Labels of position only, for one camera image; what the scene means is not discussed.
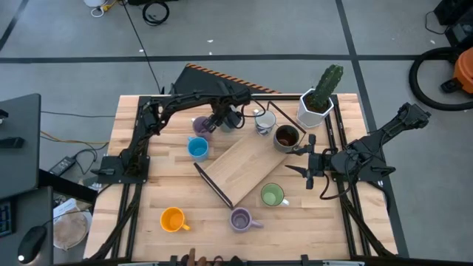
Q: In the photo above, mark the teal brown glazed mug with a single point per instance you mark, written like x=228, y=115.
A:
x=286, y=136

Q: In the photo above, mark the black mat hazard stripe edge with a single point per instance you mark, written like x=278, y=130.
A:
x=199, y=81

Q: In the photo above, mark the green cactus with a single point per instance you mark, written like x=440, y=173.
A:
x=327, y=85

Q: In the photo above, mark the light blue mug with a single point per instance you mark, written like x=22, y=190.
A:
x=197, y=149

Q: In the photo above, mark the black equipment case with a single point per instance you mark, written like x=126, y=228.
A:
x=458, y=14

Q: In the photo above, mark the white blue patterned mug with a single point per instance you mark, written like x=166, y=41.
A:
x=265, y=120

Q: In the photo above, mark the yellow orange mug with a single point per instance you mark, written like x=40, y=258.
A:
x=171, y=219

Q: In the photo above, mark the wooden shelf black metal frame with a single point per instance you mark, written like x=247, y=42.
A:
x=244, y=166

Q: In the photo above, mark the person's hand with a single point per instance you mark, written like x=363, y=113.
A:
x=192, y=258

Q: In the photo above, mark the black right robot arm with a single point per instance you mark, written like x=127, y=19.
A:
x=388, y=129

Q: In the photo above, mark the white hexagonal planter pot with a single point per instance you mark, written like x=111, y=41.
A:
x=306, y=118

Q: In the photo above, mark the black computer mouse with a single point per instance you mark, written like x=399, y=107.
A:
x=31, y=244

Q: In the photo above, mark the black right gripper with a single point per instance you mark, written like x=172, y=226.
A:
x=319, y=162

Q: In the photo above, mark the white paper sheet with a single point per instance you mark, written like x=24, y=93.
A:
x=64, y=207

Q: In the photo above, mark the black power adapter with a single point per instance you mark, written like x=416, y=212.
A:
x=62, y=166

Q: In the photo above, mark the pale purple ribbed mug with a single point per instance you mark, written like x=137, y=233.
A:
x=240, y=220

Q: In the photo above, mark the black table frame rails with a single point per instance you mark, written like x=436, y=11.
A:
x=288, y=98

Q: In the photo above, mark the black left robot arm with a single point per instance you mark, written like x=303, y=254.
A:
x=140, y=147

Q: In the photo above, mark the black desk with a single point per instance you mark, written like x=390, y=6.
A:
x=18, y=166
x=37, y=210

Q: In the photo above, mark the orange shop vacuum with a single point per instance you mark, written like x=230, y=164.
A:
x=465, y=70

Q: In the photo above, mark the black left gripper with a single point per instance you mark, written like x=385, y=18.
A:
x=229, y=120

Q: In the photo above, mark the tan round bowl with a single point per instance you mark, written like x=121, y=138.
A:
x=72, y=231

